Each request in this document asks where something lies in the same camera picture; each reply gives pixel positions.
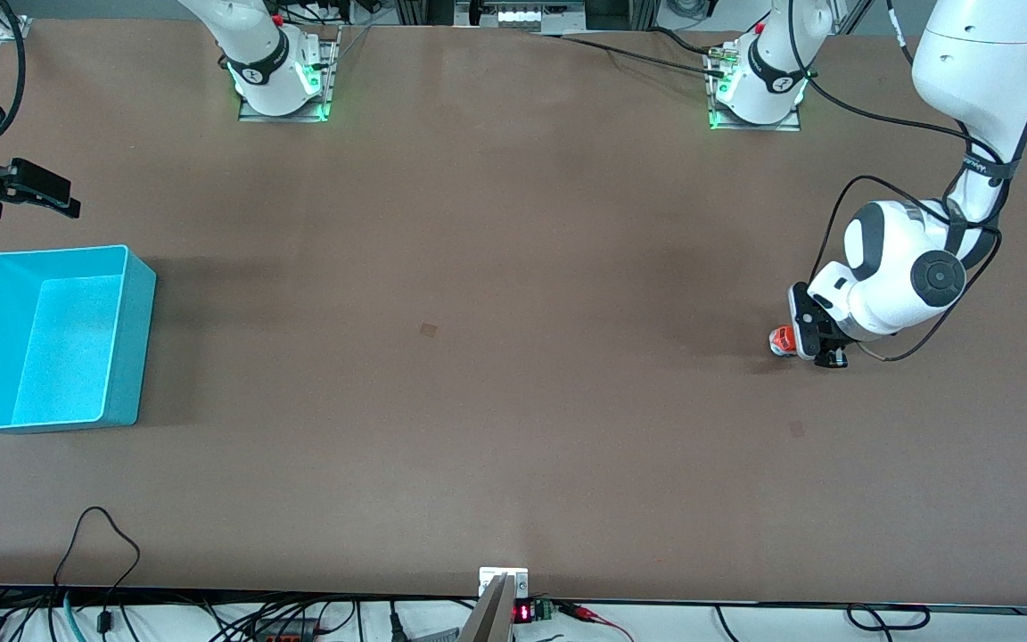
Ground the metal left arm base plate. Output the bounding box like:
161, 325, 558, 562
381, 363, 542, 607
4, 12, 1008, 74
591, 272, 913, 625
705, 45, 801, 132

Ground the black coiled cable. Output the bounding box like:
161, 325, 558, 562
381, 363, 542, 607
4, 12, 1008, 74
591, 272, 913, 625
846, 604, 931, 631

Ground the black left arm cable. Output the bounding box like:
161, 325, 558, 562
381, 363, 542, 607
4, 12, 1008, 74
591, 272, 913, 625
785, 0, 1005, 362

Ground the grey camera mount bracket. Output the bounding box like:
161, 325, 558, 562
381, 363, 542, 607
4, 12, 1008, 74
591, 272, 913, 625
458, 568, 530, 642

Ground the blue plastic box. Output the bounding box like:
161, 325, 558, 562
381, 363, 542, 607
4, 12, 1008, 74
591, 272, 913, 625
0, 244, 157, 434

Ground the white lit device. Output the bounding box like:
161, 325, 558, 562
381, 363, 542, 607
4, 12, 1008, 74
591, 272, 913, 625
456, 0, 586, 28

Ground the black looped cable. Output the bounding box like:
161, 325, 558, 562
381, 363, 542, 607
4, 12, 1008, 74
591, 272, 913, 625
52, 506, 142, 642

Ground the black power strip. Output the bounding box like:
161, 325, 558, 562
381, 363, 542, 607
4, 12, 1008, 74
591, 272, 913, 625
251, 618, 323, 642

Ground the red clip test lead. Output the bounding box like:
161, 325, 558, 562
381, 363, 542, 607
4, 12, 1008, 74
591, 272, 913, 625
558, 603, 635, 642

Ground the thick black table cable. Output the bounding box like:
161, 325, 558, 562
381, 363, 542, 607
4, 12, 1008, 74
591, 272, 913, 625
652, 26, 721, 56

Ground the thin black table cable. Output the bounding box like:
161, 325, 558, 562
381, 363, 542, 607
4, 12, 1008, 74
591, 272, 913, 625
531, 34, 728, 77

